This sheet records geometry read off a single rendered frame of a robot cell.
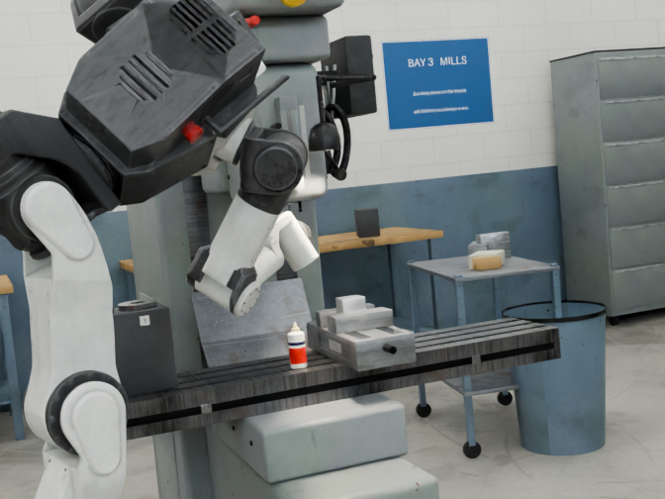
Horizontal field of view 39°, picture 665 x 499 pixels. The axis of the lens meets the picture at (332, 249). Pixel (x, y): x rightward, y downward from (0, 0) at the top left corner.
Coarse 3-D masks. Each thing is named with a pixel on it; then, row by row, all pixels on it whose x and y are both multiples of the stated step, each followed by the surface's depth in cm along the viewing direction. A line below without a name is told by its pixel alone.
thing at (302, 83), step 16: (272, 64) 219; (288, 64) 219; (304, 64) 221; (256, 80) 216; (272, 80) 217; (288, 80) 218; (304, 80) 220; (272, 96) 217; (304, 96) 220; (256, 112) 216; (272, 112) 217; (304, 112) 220; (304, 128) 220; (320, 160) 222; (304, 176) 221; (320, 176) 222; (304, 192) 221; (320, 192) 223
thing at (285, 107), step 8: (288, 96) 214; (280, 104) 214; (288, 104) 215; (296, 104) 215; (280, 112) 214; (288, 112) 215; (296, 112) 216; (280, 120) 215; (288, 120) 215; (296, 120) 216; (280, 128) 215; (288, 128) 215; (296, 128) 216
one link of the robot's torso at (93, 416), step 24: (96, 384) 157; (72, 408) 155; (96, 408) 157; (120, 408) 160; (72, 432) 155; (96, 432) 157; (120, 432) 160; (48, 456) 168; (72, 456) 164; (96, 456) 157; (120, 456) 159; (48, 480) 164; (72, 480) 159; (96, 480) 158; (120, 480) 161
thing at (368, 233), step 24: (360, 216) 622; (336, 240) 626; (360, 240) 609; (384, 240) 610; (408, 240) 616; (432, 240) 625; (120, 264) 619; (0, 288) 526; (432, 288) 630; (0, 312) 530; (0, 336) 592; (0, 384) 582; (24, 432) 538
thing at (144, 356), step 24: (120, 312) 214; (144, 312) 213; (168, 312) 215; (120, 336) 211; (144, 336) 213; (168, 336) 216; (120, 360) 212; (144, 360) 214; (168, 360) 216; (144, 384) 214; (168, 384) 216
